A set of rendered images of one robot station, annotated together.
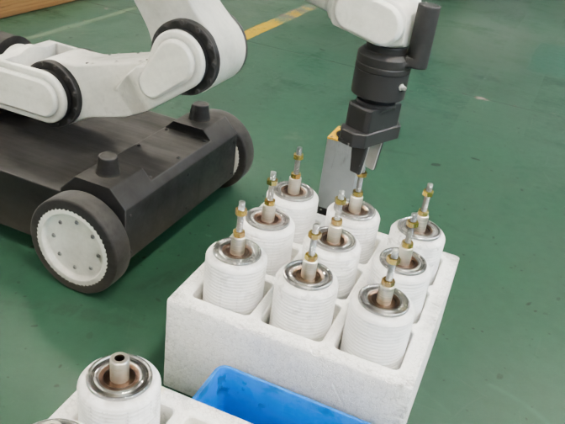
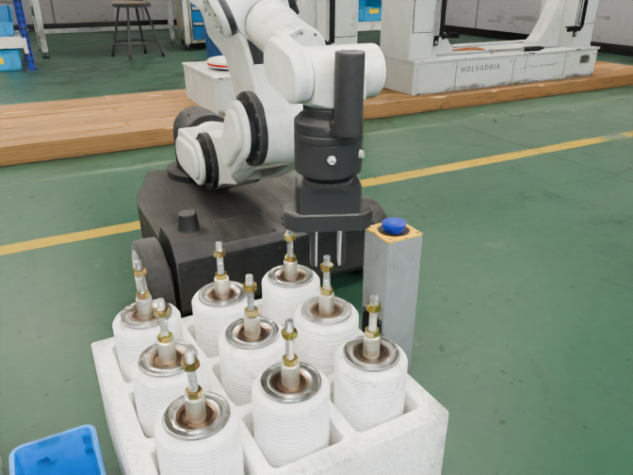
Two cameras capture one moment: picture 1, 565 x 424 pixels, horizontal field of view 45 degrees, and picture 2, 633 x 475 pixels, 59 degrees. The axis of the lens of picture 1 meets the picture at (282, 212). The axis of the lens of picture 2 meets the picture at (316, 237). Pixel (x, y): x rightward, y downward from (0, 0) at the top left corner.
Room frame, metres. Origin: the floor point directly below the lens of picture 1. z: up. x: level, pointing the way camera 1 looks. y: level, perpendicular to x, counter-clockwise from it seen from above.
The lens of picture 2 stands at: (0.54, -0.59, 0.70)
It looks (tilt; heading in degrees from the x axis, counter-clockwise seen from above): 25 degrees down; 42
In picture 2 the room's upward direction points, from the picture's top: straight up
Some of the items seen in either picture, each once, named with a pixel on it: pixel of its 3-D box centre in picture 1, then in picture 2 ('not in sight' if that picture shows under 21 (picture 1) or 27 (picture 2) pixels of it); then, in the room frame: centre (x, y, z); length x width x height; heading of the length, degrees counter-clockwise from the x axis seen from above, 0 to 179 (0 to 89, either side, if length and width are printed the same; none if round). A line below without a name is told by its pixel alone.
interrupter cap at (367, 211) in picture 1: (354, 209); (326, 310); (1.07, -0.13, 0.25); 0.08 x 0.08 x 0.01
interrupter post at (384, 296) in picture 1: (385, 293); (195, 406); (0.81, -0.16, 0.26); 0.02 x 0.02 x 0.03
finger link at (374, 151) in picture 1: (374, 151); (343, 242); (1.08, -0.14, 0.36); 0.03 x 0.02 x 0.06; 47
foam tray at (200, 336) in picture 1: (319, 317); (257, 421); (0.96, -0.09, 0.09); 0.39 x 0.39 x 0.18; 71
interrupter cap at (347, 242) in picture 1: (333, 240); (252, 333); (0.96, -0.09, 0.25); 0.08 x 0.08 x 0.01
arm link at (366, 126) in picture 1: (377, 104); (328, 182); (1.07, -0.13, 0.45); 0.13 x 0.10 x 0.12; 137
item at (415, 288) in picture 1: (391, 307); (292, 438); (0.92, -0.20, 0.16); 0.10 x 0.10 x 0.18
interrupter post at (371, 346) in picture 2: (420, 222); (371, 345); (1.03, -0.24, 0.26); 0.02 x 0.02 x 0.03
